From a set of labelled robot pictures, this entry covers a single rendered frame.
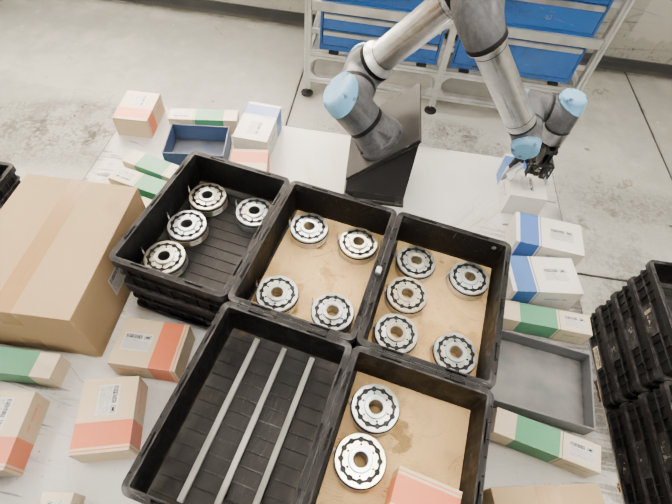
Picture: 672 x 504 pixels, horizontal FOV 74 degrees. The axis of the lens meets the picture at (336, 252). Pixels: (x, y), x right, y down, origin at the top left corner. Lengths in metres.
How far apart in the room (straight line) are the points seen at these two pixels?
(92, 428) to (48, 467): 0.14
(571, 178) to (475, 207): 1.52
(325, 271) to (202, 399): 0.42
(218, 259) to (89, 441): 0.49
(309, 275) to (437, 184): 0.66
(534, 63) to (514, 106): 1.84
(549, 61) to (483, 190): 1.54
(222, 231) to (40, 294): 0.44
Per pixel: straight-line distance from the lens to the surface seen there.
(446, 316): 1.15
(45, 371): 1.26
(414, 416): 1.03
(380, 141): 1.35
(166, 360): 1.15
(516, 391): 1.28
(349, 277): 1.15
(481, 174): 1.71
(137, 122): 1.75
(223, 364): 1.06
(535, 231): 1.47
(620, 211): 3.01
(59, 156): 2.96
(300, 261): 1.18
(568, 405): 1.33
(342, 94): 1.28
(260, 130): 1.60
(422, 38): 1.29
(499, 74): 1.17
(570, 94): 1.43
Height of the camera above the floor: 1.80
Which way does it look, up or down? 54 degrees down
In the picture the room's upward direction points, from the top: 7 degrees clockwise
